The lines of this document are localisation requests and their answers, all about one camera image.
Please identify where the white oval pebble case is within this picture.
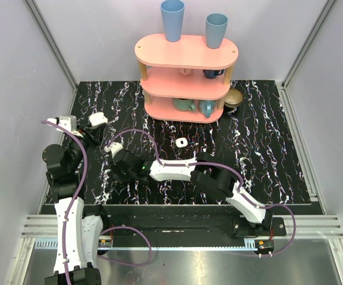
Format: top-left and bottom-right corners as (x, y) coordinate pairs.
(89, 112), (108, 127)

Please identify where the white earbuds charging case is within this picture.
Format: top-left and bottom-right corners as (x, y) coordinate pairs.
(175, 138), (188, 148)

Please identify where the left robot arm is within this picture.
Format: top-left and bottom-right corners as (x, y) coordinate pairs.
(42, 123), (109, 284)

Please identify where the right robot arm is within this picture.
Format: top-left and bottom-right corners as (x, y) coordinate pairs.
(105, 143), (273, 235)

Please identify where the left orange connector board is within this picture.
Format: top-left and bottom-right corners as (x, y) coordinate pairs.
(99, 237), (112, 248)

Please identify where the teal glazed ceramic mug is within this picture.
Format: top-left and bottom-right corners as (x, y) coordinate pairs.
(172, 98), (196, 112)

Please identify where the blue butterfly mug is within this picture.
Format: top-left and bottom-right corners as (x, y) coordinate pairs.
(198, 100), (216, 118)

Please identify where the pink three-tier wooden shelf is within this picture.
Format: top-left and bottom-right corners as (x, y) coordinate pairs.
(134, 34), (239, 124)

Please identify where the pink mug on shelf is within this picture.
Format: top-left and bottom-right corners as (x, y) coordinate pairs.
(180, 68), (193, 76)

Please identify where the dark blue mug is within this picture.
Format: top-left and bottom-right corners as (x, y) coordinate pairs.
(203, 69), (225, 79)

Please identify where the brown ceramic bowl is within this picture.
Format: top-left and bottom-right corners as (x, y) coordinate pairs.
(224, 88), (244, 109)

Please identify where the left light blue cup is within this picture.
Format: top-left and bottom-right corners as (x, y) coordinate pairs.
(161, 0), (185, 42)

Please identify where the light blue cup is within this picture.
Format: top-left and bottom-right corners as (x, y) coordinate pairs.
(206, 13), (228, 49)
(161, 0), (185, 42)

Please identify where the right light blue cup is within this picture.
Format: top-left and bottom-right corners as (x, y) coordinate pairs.
(206, 13), (228, 49)

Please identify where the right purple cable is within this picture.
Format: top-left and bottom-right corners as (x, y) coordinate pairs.
(105, 129), (297, 257)

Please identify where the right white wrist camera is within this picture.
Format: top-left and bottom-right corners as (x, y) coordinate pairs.
(104, 142), (123, 157)

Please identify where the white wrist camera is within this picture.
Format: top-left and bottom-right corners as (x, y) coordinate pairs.
(55, 115), (77, 132)
(104, 142), (123, 157)

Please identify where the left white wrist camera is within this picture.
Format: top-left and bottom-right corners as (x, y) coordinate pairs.
(55, 115), (77, 132)

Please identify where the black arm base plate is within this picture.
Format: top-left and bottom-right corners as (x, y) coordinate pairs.
(75, 204), (287, 240)

